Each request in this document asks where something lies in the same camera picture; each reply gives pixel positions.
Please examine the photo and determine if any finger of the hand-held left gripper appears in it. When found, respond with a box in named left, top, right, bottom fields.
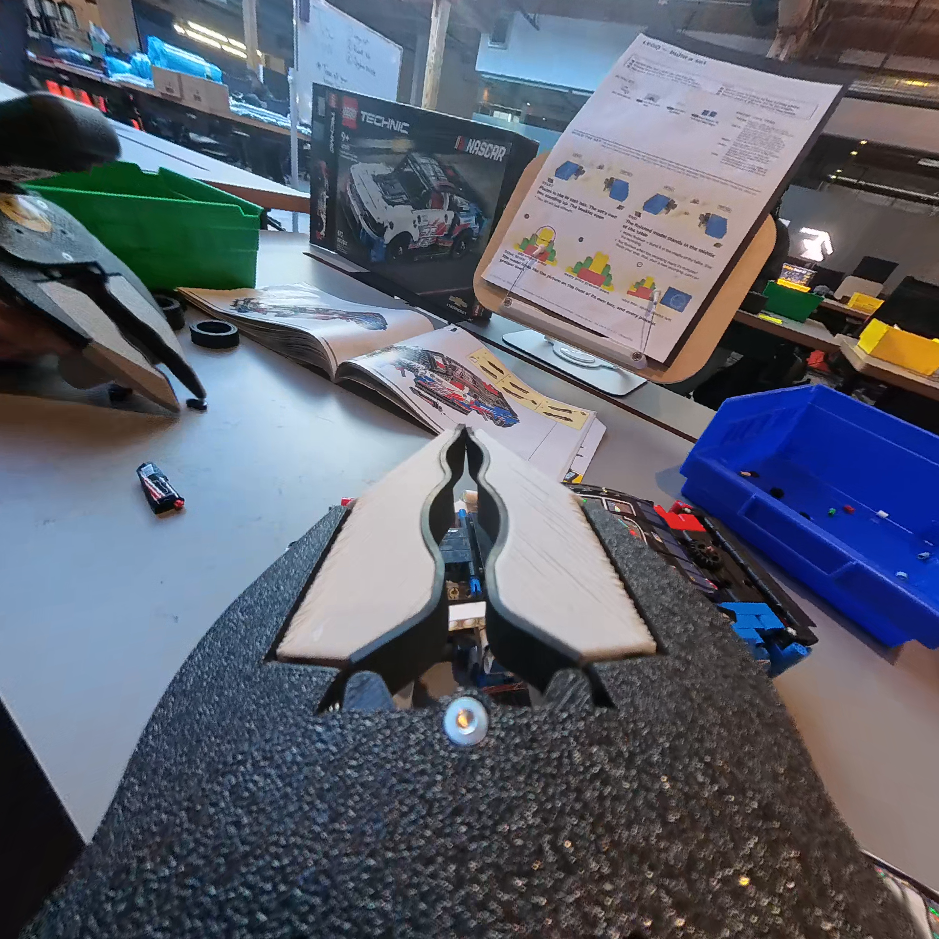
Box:
left=37, top=281, right=182, bottom=414
left=103, top=271, right=208, bottom=402

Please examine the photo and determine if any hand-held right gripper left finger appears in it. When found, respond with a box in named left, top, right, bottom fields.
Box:
left=276, top=424, right=469, bottom=687

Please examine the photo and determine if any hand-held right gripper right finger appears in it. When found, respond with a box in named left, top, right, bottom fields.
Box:
left=465, top=427, right=658, bottom=691

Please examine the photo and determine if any black striped toy brick panel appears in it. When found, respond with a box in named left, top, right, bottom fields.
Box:
left=136, top=462, right=186, bottom=514

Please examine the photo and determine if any grey desk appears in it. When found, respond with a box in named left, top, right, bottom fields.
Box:
left=0, top=229, right=939, bottom=889

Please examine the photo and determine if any person's left hand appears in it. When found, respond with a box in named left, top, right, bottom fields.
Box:
left=0, top=304, right=85, bottom=368

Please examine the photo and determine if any partly built toy brick car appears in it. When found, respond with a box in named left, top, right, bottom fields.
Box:
left=341, top=469, right=819, bottom=705

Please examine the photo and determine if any open instruction booklet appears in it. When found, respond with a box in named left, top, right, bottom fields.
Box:
left=178, top=282, right=608, bottom=481

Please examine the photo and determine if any cardboard box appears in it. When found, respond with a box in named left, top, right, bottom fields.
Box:
left=150, top=66, right=230, bottom=112

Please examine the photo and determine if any blue wrapped bundle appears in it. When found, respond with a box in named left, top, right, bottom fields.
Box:
left=145, top=37, right=223, bottom=83

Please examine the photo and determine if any blue plastic bin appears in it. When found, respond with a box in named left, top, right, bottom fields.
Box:
left=678, top=383, right=939, bottom=650

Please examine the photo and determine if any black toy set box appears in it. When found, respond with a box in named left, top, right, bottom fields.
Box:
left=308, top=82, right=540, bottom=321

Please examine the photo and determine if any whiteboard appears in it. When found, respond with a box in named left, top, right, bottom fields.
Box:
left=293, top=0, right=403, bottom=124

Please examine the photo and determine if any small green plastic bin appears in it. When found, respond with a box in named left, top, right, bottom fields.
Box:
left=763, top=281, right=824, bottom=322

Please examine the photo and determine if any yellow plastic bin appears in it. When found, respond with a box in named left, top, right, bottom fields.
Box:
left=857, top=317, right=939, bottom=377

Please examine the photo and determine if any printed instruction sheet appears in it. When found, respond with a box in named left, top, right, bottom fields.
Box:
left=480, top=33, right=845, bottom=368

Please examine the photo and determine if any wooden post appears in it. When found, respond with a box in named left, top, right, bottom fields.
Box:
left=420, top=0, right=452, bottom=111

